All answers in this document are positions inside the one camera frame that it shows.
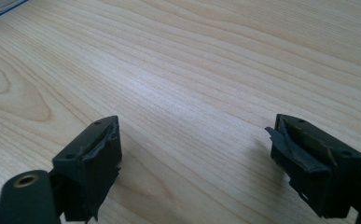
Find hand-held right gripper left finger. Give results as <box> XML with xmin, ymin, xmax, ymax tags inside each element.
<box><xmin>51</xmin><ymin>115</ymin><xmax>123</xmax><ymax>223</ymax></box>

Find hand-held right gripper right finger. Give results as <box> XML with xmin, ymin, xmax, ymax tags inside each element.
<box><xmin>264</xmin><ymin>113</ymin><xmax>361</xmax><ymax>219</ymax></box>

